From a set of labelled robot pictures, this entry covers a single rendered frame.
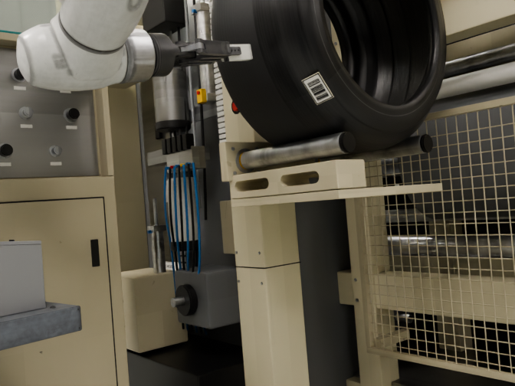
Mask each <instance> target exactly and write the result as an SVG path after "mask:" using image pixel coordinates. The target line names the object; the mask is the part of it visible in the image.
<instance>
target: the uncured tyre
mask: <svg viewBox="0 0 515 386"><path fill-rule="evenodd" d="M324 9H325V11H326V13H327V14H328V16H329V18H330V20H331V22H332V24H333V27H334V29H335V31H336V35H337V37H338V41H339V44H340V50H341V56H342V61H341V60H340V57H339V55H338V53H337V52H336V49H335V47H334V45H333V42H332V39H331V37H330V33H329V29H328V27H327V23H326V17H325V13H324ZM211 22H212V40H213V41H227V42H229V44H250V45H251V52H252V56H253V59H252V60H249V61H229V62H222V61H219V62H217V65H218V69H219V71H220V74H221V78H222V79H223V82H224V84H225V87H226V89H227V91H228V93H229V95H230V97H231V99H232V101H233V102H234V104H235V106H236V107H237V108H238V110H239V112H240V113H241V115H242V116H243V117H244V118H245V120H246V121H247V122H248V124H249V125H250V126H251V127H252V128H253V129H254V130H255V131H256V132H257V133H258V134H259V135H260V136H261V137H263V138H264V139H265V140H267V141H268V142H269V143H270V144H272V145H273V146H278V145H282V144H286V143H289V142H296V141H300V140H305V139H312V138H316V137H320V136H327V135H331V134H334V133H338V132H351V133H352V134H353V136H354V138H355V140H356V146H355V149H354V150H353V151H352V152H351V153H346V154H342V155H333V156H328V157H322V158H318V159H328V158H334V157H339V156H344V155H353V154H358V153H364V152H372V151H378V150H382V149H387V148H388V147H390V146H393V145H395V144H397V143H399V142H401V141H403V140H404V139H407V138H408V137H409V136H410V135H412V134H413V133H414V132H415V131H416V130H417V129H418V128H419V127H420V125H421V124H422V123H423V122H424V121H425V118H426V117H427V115H428V113H429V111H430V109H431V108H432V106H433V104H434V102H435V100H436V98H437V96H438V93H439V90H440V89H441V84H442V81H443V77H444V69H445V63H446V50H447V44H446V30H445V23H444V14H443V10H442V6H441V0H213V1H212V19H211ZM317 72H319V73H320V75H321V77H322V78H323V79H324V81H325V83H326V85H327V86H328V87H329V89H330V91H331V93H332V94H333V96H334V97H333V98H331V99H329V100H327V101H325V102H322V103H320V104H318V105H316V103H315V102H314V100H313V98H312V96H311V95H310V94H309V92H308V90H307V88H306V87H305V86H304V85H303V82H302V80H303V79H305V78H307V77H309V76H311V75H313V74H315V73H317Z"/></svg>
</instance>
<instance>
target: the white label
mask: <svg viewBox="0 0 515 386"><path fill-rule="evenodd" d="M302 82H303V85H304V86H305V87H306V88H307V90H308V92H309V94H310V95H311V96H312V98H313V100H314V102H315V103H316V105H318V104H320V103H322V102H325V101H327V100H329V99H331V98H333V97H334V96H333V94H332V93H331V91H330V89H329V87H328V86H327V85H326V83H325V81H324V79H323V78H322V77H321V75H320V73H319V72H317V73H315V74H313V75H311V76H309V77H307V78H305V79H303V80H302Z"/></svg>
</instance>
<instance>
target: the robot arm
mask: <svg viewBox="0 0 515 386"><path fill-rule="evenodd" d="M148 1H149V0H59V2H60V3H61V4H62V5H61V10H60V11H59V12H58V13H57V15H56V16H54V17H53V18H52V19H51V21H50V23H47V24H41V25H37V26H34V27H33V28H30V29H28V30H27V31H24V32H23V33H21V34H20V35H19V36H18V39H17V47H16V57H17V63H18V68H19V70H20V71H21V74H22V76H23V77H24V78H25V79H26V80H27V82H28V83H29V84H30V85H32V86H34V87H39V88H43V89H47V90H59V91H82V90H95V89H100V88H104V87H107V86H109V85H112V84H116V83H135V82H145V81H147V80H149V79H150V77H165V76H167V75H169V74H170V73H171V71H172V69H173V68H174V67H188V66H196V65H204V64H212V62H219V61H222V62H229V61H249V60H252V59H253V56H252V52H251V45H250V44H229V42H227V41H210V40H203V39H201V38H196V39H195V40H194V42H185V41H176V42H175V44H173V43H172V42H171V40H170V39H169V37H168V36H167V35H165V34H163V33H147V32H146V31H144V30H143V29H140V28H139V29H135V28H136V26H137V25H138V23H139V20H140V19H141V17H142V15H143V12H144V11H145V8H146V6H147V3H148Z"/></svg>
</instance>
